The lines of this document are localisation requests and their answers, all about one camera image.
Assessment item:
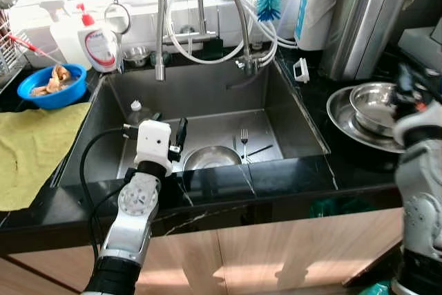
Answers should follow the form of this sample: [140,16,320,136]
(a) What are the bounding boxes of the white flexible hose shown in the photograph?
[166,0,301,68]

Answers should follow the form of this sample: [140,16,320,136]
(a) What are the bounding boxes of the flexible steel sprayer hose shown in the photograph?
[154,0,169,82]

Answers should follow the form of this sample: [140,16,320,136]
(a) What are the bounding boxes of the small steel cup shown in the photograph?
[123,46,149,66]

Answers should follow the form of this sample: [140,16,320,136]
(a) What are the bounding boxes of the large steel basin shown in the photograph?
[349,82,408,137]

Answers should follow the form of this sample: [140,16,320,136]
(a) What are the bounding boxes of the chrome spring neck faucet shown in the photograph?
[169,0,263,78]

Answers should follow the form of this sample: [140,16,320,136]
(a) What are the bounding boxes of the steel fork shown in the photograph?
[239,128,250,164]

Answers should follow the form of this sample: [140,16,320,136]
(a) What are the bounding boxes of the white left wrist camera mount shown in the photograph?
[135,120,173,169]

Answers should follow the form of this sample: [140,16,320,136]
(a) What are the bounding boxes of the red-handled small brush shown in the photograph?
[8,32,55,61]

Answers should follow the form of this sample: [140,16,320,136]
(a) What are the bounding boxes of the grey countertop appliance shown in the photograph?
[397,22,442,68]

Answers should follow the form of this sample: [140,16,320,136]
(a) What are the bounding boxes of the stainless steel knife block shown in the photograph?
[319,0,417,82]

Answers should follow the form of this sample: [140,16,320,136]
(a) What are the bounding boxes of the brown food scraps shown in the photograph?
[31,64,73,97]

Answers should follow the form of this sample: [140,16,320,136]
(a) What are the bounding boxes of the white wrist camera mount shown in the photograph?
[395,98,442,147]
[135,120,173,169]

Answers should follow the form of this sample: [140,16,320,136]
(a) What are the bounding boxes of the blue plastic bowl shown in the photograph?
[17,64,88,111]

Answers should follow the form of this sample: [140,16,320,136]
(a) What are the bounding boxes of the small steel bowl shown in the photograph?
[183,145,242,171]

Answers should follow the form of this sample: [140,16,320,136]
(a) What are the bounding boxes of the wooden sink cabinet front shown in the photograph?
[0,205,408,295]

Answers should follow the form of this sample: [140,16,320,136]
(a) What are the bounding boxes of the steel wire dish rack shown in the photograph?
[0,12,32,85]

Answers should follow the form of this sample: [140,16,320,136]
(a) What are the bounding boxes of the large steel plate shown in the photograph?
[326,86,408,154]

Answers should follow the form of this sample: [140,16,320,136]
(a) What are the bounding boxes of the small white plastic holder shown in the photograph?
[293,58,310,84]

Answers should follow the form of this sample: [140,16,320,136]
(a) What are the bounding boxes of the thin dark utensil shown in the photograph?
[247,144,274,158]

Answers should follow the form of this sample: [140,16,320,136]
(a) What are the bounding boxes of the yellow dish cloth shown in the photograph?
[0,102,92,211]

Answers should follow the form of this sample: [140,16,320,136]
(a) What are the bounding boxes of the white red-pump soap dispenser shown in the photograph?
[76,3,122,73]

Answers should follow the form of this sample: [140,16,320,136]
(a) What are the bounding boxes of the clear plastic bottle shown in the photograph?
[126,99,153,130]

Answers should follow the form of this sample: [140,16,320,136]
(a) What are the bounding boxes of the stainless steel kitchen sink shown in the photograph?
[52,60,331,187]

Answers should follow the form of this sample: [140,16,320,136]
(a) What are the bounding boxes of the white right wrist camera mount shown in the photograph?
[395,98,442,147]

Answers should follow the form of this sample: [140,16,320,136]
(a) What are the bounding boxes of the white spray bottle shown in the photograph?
[40,0,87,68]

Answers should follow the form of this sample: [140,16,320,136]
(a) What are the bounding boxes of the black sponge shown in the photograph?
[200,38,225,61]

